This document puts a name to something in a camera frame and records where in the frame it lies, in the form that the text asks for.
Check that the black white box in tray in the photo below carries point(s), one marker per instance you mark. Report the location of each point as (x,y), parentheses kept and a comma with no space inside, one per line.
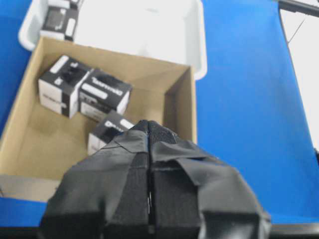
(61,19)

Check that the black white box upper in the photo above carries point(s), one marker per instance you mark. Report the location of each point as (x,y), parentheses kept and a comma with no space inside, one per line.
(59,85)

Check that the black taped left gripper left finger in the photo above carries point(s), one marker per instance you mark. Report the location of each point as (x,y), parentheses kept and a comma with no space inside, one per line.
(104,196)

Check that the black white box lower middle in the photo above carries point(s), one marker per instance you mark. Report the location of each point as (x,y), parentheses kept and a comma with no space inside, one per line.
(106,129)

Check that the white plastic tray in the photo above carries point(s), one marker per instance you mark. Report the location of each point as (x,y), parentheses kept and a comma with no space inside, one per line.
(169,30)

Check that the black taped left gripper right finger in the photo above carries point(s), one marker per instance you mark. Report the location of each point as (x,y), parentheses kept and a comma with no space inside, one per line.
(197,196)

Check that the brown cardboard box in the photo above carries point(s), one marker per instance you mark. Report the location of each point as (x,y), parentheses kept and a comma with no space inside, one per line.
(38,146)

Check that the black aluminium frame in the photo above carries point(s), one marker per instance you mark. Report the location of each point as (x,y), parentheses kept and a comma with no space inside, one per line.
(296,6)

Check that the black white small box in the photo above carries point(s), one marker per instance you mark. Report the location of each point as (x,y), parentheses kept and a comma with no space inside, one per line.
(101,93)

